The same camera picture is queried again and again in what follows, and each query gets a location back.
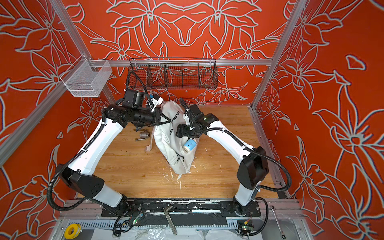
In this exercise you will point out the silver wrench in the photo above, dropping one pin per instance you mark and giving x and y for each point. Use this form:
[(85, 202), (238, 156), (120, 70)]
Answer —
[(282, 234)]

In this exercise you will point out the yellow tape roll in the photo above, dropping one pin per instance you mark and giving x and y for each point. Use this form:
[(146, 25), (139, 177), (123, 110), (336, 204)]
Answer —
[(72, 231)]

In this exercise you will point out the black wire wall basket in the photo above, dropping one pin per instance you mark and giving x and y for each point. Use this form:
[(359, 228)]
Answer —
[(172, 74)]

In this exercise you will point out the blue mug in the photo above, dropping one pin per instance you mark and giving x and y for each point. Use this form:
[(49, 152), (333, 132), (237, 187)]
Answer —
[(190, 145)]

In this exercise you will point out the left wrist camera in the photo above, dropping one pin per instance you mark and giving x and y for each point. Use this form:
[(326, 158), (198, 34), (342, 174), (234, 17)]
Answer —
[(156, 101)]

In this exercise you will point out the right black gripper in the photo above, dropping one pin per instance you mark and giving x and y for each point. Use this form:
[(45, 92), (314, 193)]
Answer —
[(182, 130)]

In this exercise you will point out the white wire wall basket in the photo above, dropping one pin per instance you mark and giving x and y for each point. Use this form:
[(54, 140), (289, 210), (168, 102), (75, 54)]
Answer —
[(84, 79)]

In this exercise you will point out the white backpack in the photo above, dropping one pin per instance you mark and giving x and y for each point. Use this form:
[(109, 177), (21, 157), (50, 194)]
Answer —
[(169, 144)]

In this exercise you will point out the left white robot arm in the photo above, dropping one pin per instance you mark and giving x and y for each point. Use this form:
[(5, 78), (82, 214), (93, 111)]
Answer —
[(138, 108)]

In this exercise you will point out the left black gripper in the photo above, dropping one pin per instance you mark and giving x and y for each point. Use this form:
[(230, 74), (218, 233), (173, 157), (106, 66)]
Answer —
[(158, 114)]

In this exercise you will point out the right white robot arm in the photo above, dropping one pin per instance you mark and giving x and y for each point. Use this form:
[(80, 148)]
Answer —
[(253, 162)]

